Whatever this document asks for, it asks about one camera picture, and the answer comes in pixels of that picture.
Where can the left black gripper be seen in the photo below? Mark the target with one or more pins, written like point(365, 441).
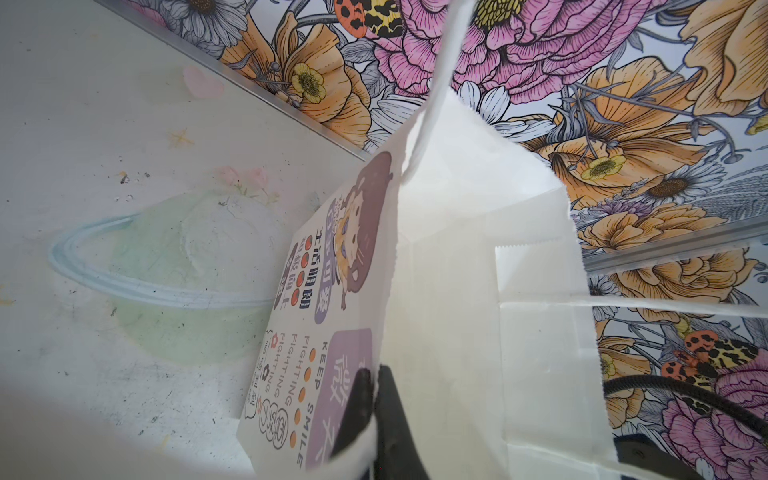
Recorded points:
point(640, 451)

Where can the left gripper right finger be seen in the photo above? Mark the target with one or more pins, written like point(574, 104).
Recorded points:
point(397, 457)

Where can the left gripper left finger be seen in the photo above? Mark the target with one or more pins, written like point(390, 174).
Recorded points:
point(357, 413)

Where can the white paper bag with cartoon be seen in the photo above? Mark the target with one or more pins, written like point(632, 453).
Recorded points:
point(501, 254)

